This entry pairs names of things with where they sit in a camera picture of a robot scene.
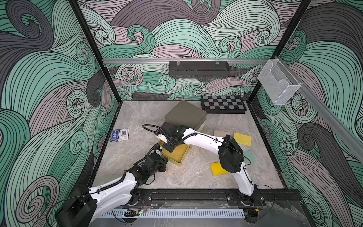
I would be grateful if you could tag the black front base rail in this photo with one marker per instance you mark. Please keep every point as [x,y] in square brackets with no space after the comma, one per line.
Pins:
[230,197]

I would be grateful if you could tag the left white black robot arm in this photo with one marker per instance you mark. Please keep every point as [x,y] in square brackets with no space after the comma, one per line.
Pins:
[87,204]

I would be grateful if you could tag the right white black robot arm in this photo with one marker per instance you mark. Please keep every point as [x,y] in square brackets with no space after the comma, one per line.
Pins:
[230,154]

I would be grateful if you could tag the green sponge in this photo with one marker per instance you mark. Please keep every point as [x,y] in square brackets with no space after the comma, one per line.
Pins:
[249,157]

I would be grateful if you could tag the aluminium back wall rail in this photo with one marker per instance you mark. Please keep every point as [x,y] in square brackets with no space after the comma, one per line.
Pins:
[166,60]

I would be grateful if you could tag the yellow sponge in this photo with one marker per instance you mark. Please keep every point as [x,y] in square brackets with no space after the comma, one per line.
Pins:
[242,139]
[217,169]

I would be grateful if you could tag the aluminium wall rail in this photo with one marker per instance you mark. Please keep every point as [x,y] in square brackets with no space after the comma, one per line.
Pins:
[312,89]
[166,60]

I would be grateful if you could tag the black white chessboard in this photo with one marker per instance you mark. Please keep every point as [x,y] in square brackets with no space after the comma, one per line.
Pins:
[223,104]

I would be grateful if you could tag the black wall-mounted tray shelf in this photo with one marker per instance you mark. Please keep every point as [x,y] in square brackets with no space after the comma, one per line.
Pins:
[198,70]

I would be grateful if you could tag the yellow bottom drawer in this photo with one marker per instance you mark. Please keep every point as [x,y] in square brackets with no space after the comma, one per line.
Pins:
[177,156]

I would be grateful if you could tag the white playing card box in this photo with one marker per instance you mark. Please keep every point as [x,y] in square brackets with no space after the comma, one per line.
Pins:
[123,134]

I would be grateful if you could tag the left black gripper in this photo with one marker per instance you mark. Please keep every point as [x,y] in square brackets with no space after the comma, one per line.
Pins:
[160,160]

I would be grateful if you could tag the olive three-drawer storage box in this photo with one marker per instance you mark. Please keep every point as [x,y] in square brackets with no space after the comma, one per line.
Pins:
[187,114]

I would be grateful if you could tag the aluminium right wall rail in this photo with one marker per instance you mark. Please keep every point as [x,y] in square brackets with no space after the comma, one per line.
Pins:
[312,89]

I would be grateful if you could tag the white slotted cable duct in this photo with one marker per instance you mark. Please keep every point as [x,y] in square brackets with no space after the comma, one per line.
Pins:
[185,213]

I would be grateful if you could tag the blue playing card box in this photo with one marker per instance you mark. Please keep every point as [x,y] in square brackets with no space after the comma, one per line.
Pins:
[115,135]

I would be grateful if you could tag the clear acrylic wall holder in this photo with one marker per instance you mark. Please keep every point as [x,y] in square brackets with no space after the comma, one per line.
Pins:
[278,81]

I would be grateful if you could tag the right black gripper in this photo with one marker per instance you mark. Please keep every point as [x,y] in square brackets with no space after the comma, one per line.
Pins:
[171,141]

